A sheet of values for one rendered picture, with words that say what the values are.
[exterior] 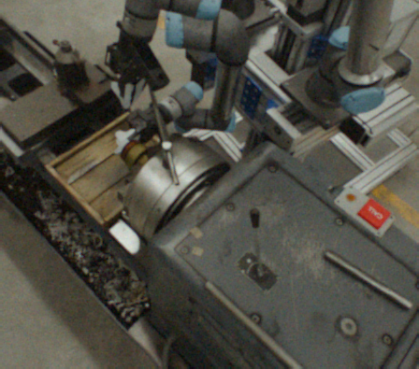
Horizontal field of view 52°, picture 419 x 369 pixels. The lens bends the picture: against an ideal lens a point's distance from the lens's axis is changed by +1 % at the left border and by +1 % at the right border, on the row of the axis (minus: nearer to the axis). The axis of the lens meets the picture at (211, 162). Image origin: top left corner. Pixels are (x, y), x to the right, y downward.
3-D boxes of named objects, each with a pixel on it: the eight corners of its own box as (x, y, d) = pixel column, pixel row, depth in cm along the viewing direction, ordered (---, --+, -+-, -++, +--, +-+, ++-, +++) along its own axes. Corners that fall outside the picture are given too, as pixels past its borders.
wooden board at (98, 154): (183, 166, 153) (184, 160, 150) (103, 230, 136) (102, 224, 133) (128, 118, 163) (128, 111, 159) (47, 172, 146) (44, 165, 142)
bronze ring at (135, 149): (161, 148, 124) (139, 131, 128) (137, 166, 120) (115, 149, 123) (163, 166, 132) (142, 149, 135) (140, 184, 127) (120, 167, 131)
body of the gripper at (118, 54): (126, 60, 107) (136, 16, 99) (150, 79, 104) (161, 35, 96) (102, 66, 102) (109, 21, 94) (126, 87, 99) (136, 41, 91)
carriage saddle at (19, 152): (128, 101, 167) (127, 91, 162) (22, 168, 146) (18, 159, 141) (80, 60, 177) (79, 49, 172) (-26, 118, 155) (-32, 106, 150)
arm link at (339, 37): (352, 55, 135) (369, 20, 124) (363, 86, 128) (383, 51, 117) (315, 54, 134) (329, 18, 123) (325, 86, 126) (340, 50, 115)
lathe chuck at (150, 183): (221, 185, 141) (224, 134, 113) (151, 252, 130) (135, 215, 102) (201, 168, 143) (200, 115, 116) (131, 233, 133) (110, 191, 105)
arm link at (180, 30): (222, -27, 154) (212, 63, 118) (180, -34, 153) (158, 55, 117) (226, -63, 145) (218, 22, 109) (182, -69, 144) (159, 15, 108)
